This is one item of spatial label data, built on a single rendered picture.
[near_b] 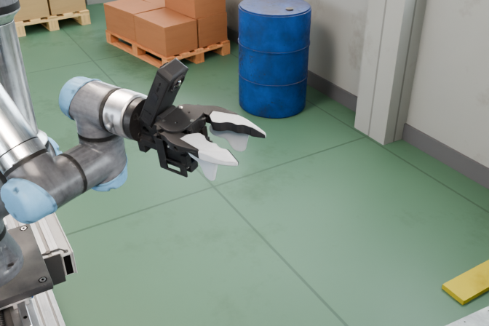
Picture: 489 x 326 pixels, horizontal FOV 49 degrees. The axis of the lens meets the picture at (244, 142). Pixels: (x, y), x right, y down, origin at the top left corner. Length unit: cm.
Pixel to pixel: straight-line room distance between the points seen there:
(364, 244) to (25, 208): 221
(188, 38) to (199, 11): 27
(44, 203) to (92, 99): 18
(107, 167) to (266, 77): 298
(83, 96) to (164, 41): 389
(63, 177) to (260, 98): 312
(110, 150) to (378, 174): 265
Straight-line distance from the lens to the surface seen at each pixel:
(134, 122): 84
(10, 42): 108
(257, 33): 376
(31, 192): 86
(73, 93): 91
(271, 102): 392
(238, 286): 259
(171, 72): 75
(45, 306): 232
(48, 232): 145
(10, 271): 121
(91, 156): 92
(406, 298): 264
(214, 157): 72
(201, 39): 499
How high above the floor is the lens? 182
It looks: 30 degrees down
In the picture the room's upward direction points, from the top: straight up
